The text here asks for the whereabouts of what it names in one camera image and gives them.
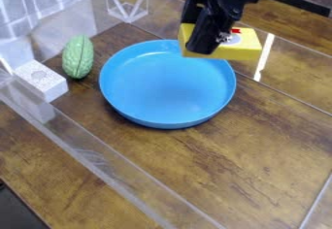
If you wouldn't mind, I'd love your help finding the blue round tray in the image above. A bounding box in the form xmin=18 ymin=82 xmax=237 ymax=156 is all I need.
xmin=100 ymin=40 xmax=236 ymax=129

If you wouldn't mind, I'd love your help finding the yellow brick with label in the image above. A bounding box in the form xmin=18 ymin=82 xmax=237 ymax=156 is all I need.
xmin=178 ymin=23 xmax=263 ymax=60

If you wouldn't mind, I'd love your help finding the white speckled block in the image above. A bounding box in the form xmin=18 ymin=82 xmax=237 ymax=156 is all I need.
xmin=15 ymin=60 xmax=69 ymax=102

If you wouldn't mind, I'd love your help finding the green textured gourd toy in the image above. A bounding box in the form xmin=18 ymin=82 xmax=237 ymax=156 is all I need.
xmin=62 ymin=35 xmax=94 ymax=80

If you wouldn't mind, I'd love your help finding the clear acrylic enclosure wall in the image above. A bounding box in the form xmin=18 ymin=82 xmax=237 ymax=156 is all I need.
xmin=0 ymin=0 xmax=332 ymax=229

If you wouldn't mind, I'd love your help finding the clear acrylic corner bracket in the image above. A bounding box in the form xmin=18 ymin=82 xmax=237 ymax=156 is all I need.
xmin=106 ymin=0 xmax=149 ymax=23

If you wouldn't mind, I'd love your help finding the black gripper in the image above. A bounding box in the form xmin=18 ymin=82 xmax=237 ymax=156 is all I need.
xmin=181 ymin=0 xmax=260 ymax=54

